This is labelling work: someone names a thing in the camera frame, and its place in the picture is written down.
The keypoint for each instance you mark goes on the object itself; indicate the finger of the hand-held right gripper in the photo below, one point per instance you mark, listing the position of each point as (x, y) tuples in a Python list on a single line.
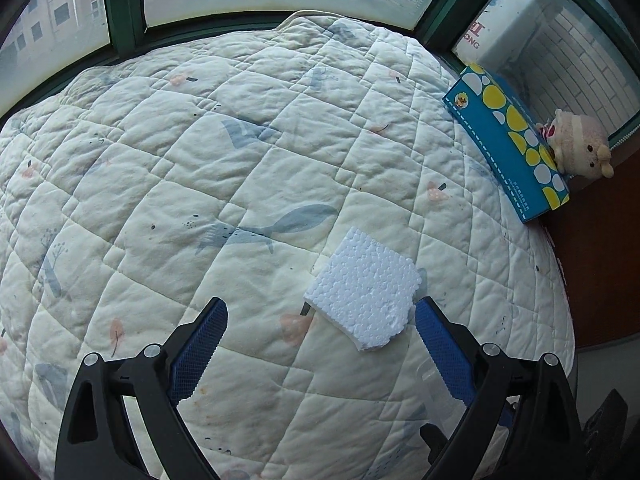
[(434, 439)]

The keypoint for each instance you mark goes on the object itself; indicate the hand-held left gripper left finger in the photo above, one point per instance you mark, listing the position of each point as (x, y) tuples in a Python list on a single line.
[(197, 355)]

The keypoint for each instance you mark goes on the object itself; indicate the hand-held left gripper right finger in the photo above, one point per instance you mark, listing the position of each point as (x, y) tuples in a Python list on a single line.
[(445, 355)]

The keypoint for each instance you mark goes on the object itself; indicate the clear plastic film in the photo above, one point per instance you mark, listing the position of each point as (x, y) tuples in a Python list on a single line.
[(429, 384)]

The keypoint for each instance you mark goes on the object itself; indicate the white styrofoam block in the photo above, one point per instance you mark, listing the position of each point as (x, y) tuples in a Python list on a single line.
[(365, 290)]

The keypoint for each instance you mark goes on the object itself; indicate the white quilted printed blanket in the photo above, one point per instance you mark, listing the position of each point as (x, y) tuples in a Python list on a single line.
[(200, 185)]

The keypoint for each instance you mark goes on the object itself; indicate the brown wooden cabinet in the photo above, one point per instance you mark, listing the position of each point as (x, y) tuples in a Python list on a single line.
[(600, 260)]

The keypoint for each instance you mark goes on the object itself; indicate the blue spotted tissue box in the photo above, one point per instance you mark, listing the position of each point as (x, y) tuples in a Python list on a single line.
[(505, 145)]

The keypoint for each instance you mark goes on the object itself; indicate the beige plush toy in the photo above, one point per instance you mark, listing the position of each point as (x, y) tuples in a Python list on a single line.
[(580, 145)]

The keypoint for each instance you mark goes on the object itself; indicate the white appliance with red print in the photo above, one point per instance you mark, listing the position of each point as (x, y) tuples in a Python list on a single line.
[(500, 25)]

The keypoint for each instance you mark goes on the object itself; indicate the green window frame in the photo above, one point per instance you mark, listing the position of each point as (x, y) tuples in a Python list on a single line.
[(125, 20)]

